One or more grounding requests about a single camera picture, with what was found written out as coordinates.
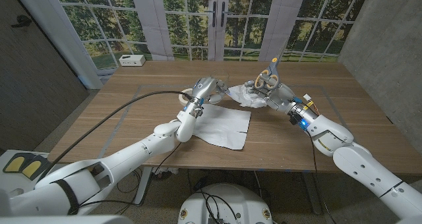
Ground white floor platform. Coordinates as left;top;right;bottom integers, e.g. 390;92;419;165
0;149;53;198

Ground white cloth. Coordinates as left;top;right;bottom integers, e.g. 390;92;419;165
227;84;269;109

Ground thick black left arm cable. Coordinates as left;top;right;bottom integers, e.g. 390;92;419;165
45;90;194;173

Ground white socket box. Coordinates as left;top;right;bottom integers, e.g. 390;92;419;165
118;54;146;67

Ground white table leg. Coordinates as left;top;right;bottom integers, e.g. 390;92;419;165
134;167;153;208

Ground white masking tape roll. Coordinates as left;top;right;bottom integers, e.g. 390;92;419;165
178;88;194;107

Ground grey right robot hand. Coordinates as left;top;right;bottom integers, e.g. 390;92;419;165
244;69;317;128

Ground white shoe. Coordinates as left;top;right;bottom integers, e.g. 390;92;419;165
7;188;26;199

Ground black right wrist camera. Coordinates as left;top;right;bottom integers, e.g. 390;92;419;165
289;111;309;130

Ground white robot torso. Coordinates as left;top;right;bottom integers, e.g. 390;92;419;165
177;183;274;224

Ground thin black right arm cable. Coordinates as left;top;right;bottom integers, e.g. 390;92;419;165
308;131;338;224

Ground black pedal with yellow pads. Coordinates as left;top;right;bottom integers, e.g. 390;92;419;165
2;153;52;182

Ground grey table leg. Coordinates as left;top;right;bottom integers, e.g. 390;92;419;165
302;171;323;215

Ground dark wooden door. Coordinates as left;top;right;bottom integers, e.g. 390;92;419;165
0;0;90;152

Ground scissors with yellow handles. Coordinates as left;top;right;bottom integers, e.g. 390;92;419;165
254;41;288;91

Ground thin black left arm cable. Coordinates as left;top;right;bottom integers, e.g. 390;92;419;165
77;142;183;215

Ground crumpled white rag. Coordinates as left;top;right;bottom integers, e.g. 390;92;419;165
153;167;179;181

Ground black torso cable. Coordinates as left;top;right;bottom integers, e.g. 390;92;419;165
200;190;239;224

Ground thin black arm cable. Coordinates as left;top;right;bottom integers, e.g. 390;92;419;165
77;142;183;215
308;131;338;224

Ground large white paper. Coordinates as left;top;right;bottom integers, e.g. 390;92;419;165
192;103;252;151

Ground printed window backdrop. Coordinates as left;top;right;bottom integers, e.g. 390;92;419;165
52;0;372;70

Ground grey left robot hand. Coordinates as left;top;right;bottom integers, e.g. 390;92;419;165
183;77;230;119

